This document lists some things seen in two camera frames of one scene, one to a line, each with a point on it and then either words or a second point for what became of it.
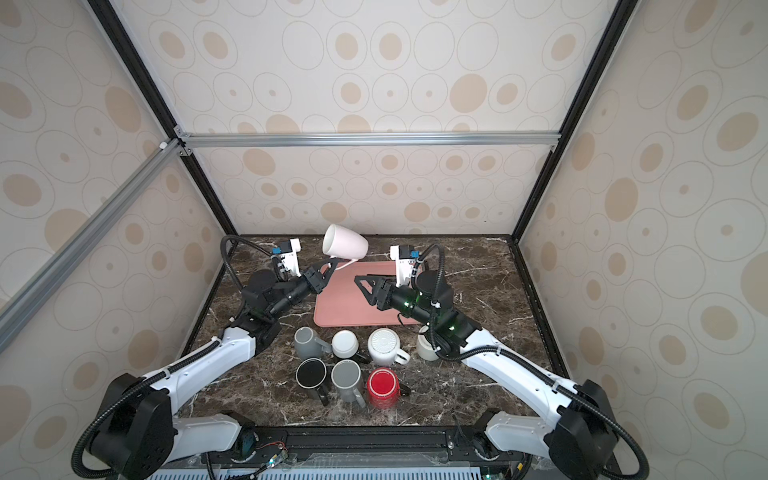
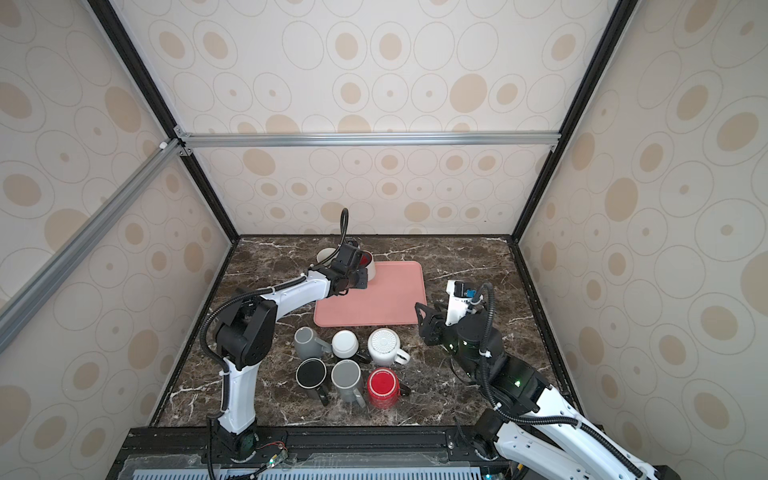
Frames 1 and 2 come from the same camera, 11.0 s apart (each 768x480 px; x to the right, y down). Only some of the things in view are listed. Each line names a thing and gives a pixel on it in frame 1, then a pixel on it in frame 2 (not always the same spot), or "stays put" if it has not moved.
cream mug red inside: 425,349 -> 366,261
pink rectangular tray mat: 344,303 stays put
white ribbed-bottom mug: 384,348 stays put
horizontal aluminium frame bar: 368,140 stays put
